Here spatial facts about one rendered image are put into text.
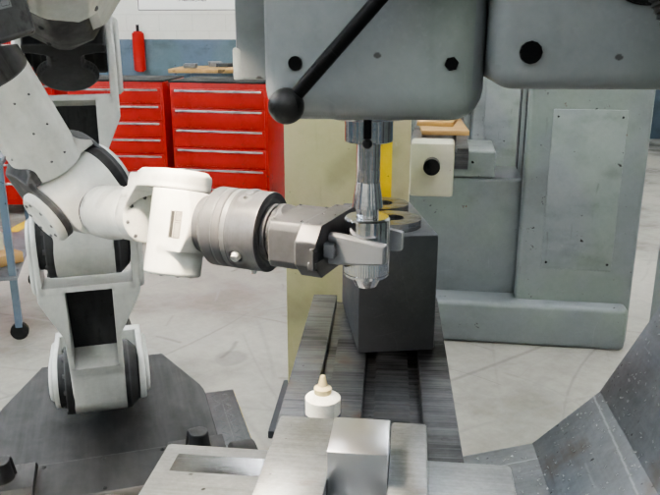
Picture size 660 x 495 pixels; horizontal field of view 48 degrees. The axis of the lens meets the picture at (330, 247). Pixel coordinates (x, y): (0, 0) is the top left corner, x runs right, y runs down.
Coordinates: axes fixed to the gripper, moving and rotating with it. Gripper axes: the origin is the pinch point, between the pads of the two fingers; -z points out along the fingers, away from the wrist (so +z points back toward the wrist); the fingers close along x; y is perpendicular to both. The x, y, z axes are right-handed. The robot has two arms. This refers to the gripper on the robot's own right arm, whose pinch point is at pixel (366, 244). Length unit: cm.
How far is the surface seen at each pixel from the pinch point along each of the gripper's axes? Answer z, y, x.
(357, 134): 0.3, -11.7, -2.4
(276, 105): 2.4, -15.6, -15.4
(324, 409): 4.0, 19.1, -1.7
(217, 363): 132, 119, 180
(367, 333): 10.4, 23.7, 29.9
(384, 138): -2.0, -11.2, -1.3
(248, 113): 231, 41, 392
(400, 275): 6.3, 14.5, 32.2
